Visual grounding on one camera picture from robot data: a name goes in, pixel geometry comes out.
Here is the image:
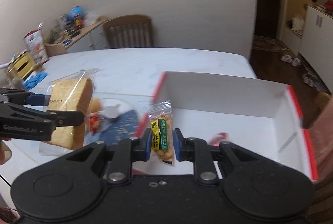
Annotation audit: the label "yellow green snack packet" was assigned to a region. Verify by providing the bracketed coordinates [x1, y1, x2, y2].
[148, 101, 174, 165]

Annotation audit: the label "bagged bread slice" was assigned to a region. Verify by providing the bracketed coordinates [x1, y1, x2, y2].
[39, 68, 101, 156]

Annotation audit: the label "person's left hand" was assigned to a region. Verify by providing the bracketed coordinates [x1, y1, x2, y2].
[0, 137, 12, 165]

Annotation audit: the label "blue cloth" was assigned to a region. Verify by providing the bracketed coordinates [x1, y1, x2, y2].
[23, 72, 48, 90]

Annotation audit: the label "red white paper bag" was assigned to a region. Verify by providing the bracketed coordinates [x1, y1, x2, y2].
[23, 30, 48, 63]

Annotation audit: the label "white wooden sideboard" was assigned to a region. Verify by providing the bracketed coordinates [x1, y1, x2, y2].
[44, 15, 110, 57]

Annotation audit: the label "blue globe toy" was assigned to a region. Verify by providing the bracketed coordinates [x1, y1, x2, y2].
[67, 6, 85, 29]

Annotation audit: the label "wooden dining chair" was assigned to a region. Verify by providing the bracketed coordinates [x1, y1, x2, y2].
[103, 14, 155, 49]

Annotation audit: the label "white slippers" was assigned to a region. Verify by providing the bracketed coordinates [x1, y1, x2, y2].
[281, 54, 301, 67]

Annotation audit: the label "white storage cabinet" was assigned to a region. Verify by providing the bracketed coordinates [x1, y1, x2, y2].
[282, 6, 333, 91]

